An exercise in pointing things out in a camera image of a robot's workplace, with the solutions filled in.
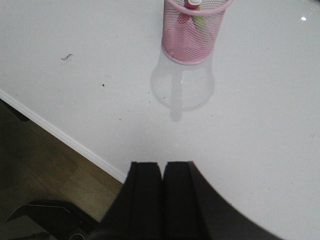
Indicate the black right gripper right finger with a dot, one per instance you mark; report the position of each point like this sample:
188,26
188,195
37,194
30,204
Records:
194,210

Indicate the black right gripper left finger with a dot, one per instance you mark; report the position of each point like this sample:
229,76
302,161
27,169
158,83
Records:
136,213

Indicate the green highlighter pen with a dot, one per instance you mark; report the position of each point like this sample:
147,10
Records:
199,22

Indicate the pink highlighter pen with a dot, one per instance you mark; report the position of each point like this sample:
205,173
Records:
189,5

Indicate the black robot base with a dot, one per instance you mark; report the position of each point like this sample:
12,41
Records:
62,219

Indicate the pink mesh pen holder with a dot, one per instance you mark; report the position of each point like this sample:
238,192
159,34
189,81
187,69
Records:
184,43

